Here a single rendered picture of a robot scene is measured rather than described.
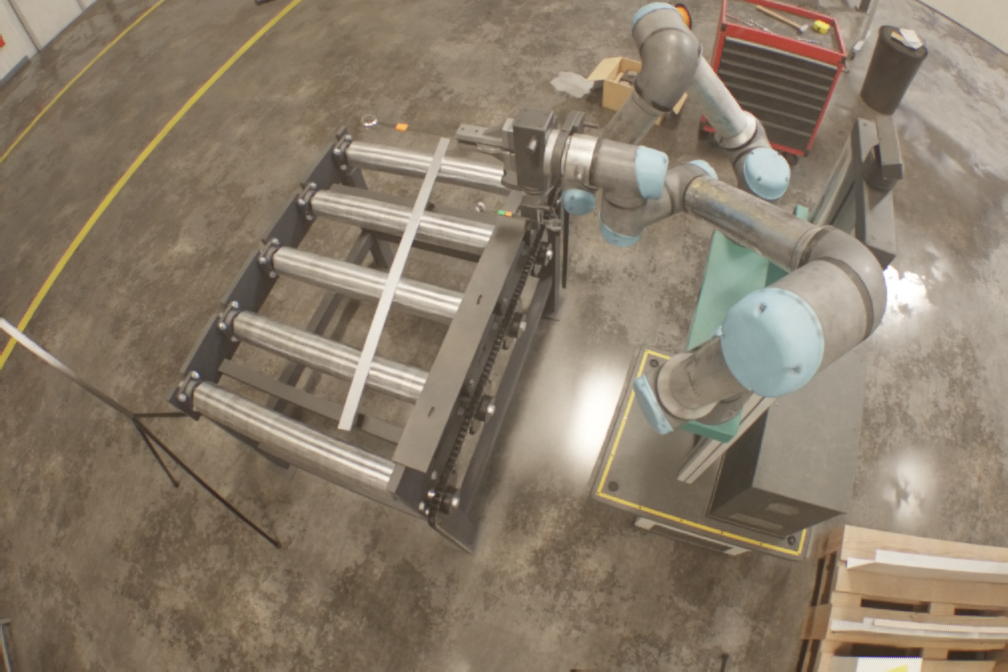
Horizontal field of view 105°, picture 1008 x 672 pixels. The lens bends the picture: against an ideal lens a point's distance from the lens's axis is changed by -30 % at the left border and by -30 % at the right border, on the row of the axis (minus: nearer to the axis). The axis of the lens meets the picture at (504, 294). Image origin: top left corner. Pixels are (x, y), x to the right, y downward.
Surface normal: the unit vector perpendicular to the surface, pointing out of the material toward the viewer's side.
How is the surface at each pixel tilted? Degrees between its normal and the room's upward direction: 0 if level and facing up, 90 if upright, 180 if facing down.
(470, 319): 0
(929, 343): 0
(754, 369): 83
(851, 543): 0
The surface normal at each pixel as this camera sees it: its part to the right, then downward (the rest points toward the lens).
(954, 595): -0.07, -0.54
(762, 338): -0.89, 0.34
